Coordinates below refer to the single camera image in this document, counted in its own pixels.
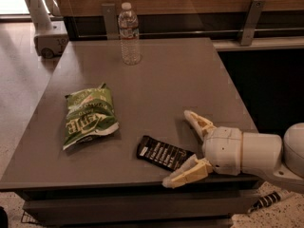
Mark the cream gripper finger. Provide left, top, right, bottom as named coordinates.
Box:
left=184, top=110, right=216, bottom=141
left=162, top=154, right=213, bottom=188

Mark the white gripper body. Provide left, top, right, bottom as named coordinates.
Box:
left=202, top=126, right=242, bottom=176

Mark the black rxbar chocolate wrapper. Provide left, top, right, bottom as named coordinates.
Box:
left=136, top=135, right=194, bottom=171

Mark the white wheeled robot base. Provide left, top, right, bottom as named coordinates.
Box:
left=25, top=0, right=68, bottom=59

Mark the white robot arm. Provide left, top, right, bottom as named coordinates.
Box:
left=162, top=110, right=304, bottom=193

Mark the grey table drawer base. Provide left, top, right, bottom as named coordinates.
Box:
left=16, top=174, right=263, bottom=228

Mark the black white striped floor object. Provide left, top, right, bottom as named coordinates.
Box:
left=248, top=189, right=295, bottom=214

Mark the green kettle chips bag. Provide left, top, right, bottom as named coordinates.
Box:
left=63, top=83, right=119, bottom=150

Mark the clear plastic water bottle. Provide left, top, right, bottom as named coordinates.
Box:
left=118, top=2, right=141, bottom=66

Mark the right metal bracket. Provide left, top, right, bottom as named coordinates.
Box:
left=238, top=0, right=266, bottom=47

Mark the metal bracket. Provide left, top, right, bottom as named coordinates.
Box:
left=238, top=0, right=266, bottom=47
left=102, top=3, right=119, bottom=40

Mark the left metal bracket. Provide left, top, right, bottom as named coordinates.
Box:
left=102, top=3, right=119, bottom=40

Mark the wire rack corner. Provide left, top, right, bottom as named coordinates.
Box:
left=21, top=211, right=39, bottom=225

